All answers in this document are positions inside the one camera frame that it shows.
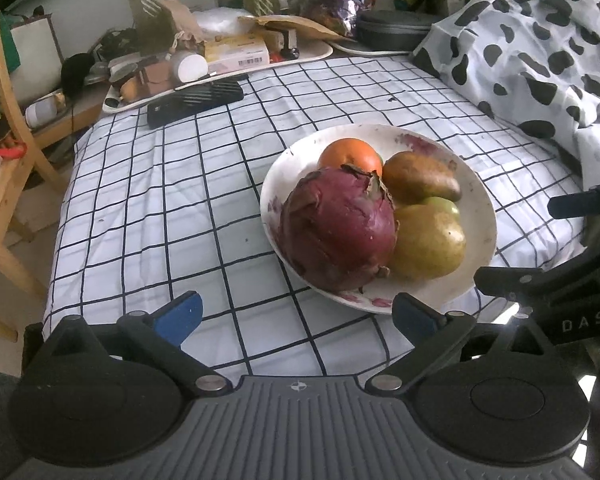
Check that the white floral plate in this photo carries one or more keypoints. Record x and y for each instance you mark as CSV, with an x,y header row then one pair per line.
x,y
475,230

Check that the brown potato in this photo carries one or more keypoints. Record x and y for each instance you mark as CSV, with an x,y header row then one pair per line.
x,y
415,176

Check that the brown paper envelope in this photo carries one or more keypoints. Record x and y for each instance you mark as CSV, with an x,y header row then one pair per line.
x,y
300,27

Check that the torn brown paper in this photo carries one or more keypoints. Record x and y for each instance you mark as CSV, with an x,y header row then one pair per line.
x,y
180,25

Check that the green round fruit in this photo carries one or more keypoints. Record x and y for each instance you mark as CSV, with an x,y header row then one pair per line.
x,y
445,206

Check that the red dragon fruit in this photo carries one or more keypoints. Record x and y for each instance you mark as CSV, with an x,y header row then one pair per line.
x,y
335,225

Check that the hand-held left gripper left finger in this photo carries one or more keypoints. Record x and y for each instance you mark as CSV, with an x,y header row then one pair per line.
x,y
180,316

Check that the white dish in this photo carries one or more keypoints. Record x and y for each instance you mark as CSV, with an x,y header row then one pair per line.
x,y
350,50

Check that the black round object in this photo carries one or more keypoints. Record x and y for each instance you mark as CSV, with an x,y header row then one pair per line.
x,y
77,72

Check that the white cylinder jar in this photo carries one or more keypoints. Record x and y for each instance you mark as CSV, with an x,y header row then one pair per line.
x,y
190,66

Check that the wooden chair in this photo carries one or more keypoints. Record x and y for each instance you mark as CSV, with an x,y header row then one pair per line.
x,y
0,60

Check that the yellow cardboard box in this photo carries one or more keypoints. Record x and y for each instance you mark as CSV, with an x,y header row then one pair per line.
x,y
235,55

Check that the white oval tray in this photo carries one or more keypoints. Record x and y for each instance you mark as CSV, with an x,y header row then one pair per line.
x,y
310,53

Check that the green pear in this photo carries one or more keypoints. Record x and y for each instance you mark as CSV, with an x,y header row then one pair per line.
x,y
425,246

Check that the clear plastic bag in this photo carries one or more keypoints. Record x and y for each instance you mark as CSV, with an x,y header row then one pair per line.
x,y
220,21

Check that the framed white board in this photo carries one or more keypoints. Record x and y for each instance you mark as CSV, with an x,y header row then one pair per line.
x,y
32,60

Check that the white grid tablecloth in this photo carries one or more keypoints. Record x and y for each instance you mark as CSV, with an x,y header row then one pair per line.
x,y
155,210

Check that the white grey cylinder device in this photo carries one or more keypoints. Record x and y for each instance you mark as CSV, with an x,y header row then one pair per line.
x,y
42,113

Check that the cow print cloth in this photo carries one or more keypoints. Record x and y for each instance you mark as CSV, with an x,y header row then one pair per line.
x,y
530,35

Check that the orange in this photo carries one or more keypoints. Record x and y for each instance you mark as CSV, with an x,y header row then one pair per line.
x,y
347,153

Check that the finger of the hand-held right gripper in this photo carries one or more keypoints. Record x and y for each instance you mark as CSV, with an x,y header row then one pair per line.
x,y
510,281
575,205

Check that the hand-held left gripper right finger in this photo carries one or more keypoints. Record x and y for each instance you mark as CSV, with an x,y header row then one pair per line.
x,y
412,317

